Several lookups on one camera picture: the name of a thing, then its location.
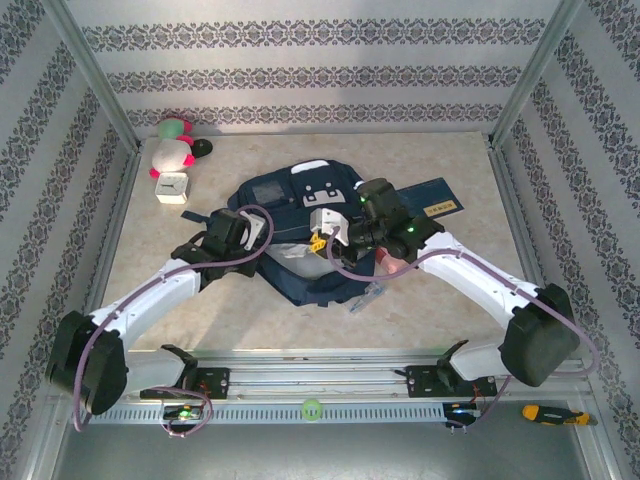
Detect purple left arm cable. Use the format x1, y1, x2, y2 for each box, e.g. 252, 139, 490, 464
72, 203, 275, 440

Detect slotted grey cable duct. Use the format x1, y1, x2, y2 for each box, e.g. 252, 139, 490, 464
67, 403, 446, 425

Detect navy blue backpack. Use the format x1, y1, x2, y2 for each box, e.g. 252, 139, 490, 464
180, 158, 381, 308

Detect white square clock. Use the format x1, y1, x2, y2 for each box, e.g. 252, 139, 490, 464
154, 171, 191, 205

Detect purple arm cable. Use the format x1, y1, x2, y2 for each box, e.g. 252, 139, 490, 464
72, 203, 275, 440
324, 224, 601, 435

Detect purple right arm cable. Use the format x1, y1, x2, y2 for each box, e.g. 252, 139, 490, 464
324, 224, 601, 435

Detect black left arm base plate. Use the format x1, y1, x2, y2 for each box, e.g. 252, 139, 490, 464
139, 367, 231, 400

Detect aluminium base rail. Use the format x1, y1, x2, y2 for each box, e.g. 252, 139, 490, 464
47, 349, 589, 401

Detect aluminium table edge rail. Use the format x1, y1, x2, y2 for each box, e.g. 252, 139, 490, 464
67, 149, 144, 364
487, 144, 569, 359

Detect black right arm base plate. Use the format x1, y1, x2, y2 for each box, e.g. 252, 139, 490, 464
403, 364, 499, 399

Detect white pink green plush toy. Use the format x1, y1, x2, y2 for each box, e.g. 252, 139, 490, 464
148, 117, 197, 180

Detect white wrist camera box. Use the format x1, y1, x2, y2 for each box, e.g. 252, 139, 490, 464
309, 207, 346, 236
238, 209, 265, 251

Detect clear pen pouch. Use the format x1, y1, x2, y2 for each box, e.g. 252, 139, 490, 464
348, 282, 389, 316

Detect pink plastic box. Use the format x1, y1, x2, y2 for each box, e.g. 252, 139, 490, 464
377, 247, 404, 279

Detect aluminium frame post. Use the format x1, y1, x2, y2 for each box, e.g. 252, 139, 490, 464
487, 0, 586, 149
42, 0, 144, 156

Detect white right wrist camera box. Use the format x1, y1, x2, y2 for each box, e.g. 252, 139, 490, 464
309, 207, 346, 236

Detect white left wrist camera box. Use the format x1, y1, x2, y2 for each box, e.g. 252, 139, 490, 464
238, 209, 265, 251

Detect dark blue notebook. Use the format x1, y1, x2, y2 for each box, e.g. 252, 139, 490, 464
397, 177, 466, 219

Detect yellow black screwdriver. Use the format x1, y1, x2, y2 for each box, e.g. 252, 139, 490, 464
522, 404, 599, 427

